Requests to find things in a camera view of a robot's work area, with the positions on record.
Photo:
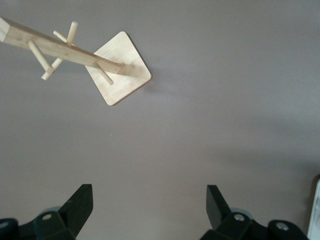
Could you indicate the wooden mug tree stand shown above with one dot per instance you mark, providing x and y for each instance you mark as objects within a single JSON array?
[{"x": 125, "y": 85}]

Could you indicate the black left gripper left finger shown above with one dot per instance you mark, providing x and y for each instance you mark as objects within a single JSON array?
[{"x": 70, "y": 215}]

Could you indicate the brown table cover sheet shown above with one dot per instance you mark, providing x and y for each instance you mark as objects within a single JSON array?
[{"x": 160, "y": 137}]

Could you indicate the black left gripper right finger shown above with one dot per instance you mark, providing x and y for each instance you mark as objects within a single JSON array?
[{"x": 220, "y": 215}]

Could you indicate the cream tray with rabbit print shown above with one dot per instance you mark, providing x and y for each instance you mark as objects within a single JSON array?
[{"x": 315, "y": 212}]

